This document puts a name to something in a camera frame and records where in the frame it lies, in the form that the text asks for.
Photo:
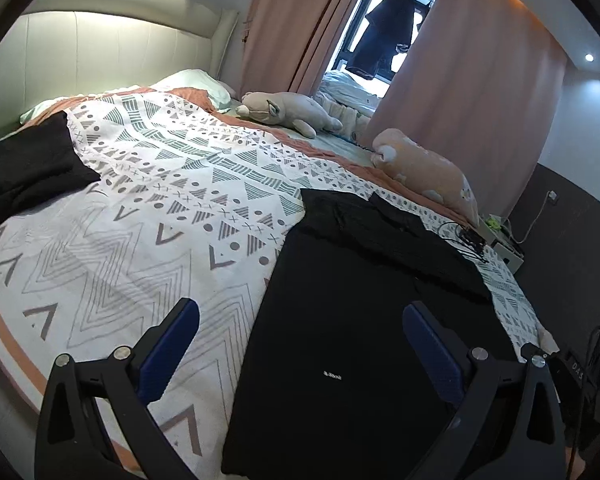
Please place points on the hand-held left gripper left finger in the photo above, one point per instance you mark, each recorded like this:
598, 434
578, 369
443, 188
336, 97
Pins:
170, 347

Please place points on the white wall socket charger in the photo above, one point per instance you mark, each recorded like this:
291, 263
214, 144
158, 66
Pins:
552, 197

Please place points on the small green item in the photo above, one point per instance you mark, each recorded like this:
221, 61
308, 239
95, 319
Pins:
493, 220

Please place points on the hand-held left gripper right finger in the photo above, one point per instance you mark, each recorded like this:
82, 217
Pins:
430, 347

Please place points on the light green pillow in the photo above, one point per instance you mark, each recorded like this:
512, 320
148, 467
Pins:
195, 82

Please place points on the white bedside table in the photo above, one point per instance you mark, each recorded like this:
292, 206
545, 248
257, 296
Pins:
507, 255

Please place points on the light blue bedding pile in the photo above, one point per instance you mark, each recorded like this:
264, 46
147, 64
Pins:
350, 87

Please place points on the white geometric patterned blanket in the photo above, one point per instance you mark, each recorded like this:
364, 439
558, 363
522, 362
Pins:
155, 220

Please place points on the peach plush pillow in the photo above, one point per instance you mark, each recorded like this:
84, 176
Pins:
430, 170

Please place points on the grey plush animal toy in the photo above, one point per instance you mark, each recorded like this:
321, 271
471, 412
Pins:
290, 110

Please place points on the cream padded headboard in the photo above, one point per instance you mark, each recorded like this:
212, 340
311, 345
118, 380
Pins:
120, 50

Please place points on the black long-sleeve shirt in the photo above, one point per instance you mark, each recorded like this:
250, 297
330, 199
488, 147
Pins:
340, 320

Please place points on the folded black clothes pile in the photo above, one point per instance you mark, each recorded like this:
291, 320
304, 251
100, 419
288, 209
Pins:
30, 170

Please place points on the hanging dark garment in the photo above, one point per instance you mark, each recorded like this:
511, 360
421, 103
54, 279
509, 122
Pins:
387, 30

